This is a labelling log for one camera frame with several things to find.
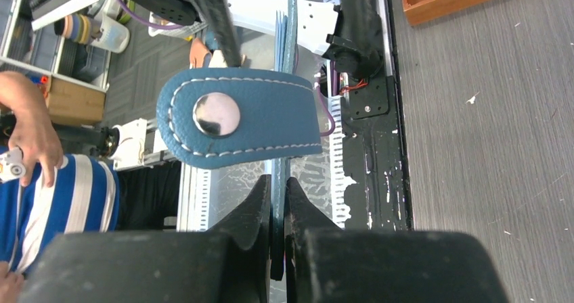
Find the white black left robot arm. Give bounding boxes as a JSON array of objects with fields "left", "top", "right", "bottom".
[{"left": 187, "top": 0, "right": 384, "bottom": 79}]

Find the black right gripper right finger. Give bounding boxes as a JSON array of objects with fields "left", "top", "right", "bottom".
[{"left": 285, "top": 178, "right": 508, "bottom": 302}]

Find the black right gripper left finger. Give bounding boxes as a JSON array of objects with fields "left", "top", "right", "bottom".
[{"left": 20, "top": 175, "right": 271, "bottom": 302}]

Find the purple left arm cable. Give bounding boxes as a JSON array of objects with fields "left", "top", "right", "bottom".
[{"left": 110, "top": 0, "right": 337, "bottom": 138}]

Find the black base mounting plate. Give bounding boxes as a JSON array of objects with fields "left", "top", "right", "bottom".
[{"left": 333, "top": 76, "right": 413, "bottom": 231}]

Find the blue leather card holder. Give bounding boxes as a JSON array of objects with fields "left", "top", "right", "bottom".
[{"left": 156, "top": 12, "right": 322, "bottom": 280}]

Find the person in striped shirt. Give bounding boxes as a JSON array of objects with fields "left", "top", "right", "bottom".
[{"left": 1, "top": 72, "right": 120, "bottom": 302}]

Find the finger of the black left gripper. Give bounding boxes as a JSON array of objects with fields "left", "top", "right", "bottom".
[{"left": 188, "top": 0, "right": 242, "bottom": 67}]

